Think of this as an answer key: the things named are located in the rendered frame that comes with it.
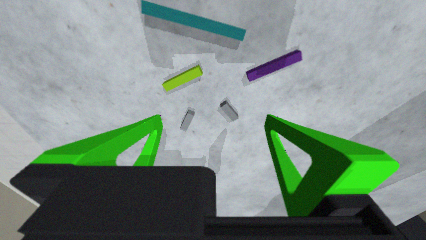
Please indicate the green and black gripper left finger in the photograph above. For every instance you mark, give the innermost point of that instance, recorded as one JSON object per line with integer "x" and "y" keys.
{"x": 103, "y": 149}

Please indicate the lime green bar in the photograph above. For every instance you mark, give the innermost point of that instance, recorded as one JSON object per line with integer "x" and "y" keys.
{"x": 183, "y": 78}

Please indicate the turquoise rod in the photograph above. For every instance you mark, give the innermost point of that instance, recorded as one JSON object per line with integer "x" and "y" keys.
{"x": 191, "y": 20}

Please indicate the purple rod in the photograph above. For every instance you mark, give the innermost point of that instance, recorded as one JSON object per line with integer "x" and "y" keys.
{"x": 274, "y": 65}

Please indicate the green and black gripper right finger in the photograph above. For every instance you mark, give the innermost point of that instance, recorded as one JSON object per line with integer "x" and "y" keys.
{"x": 339, "y": 166}

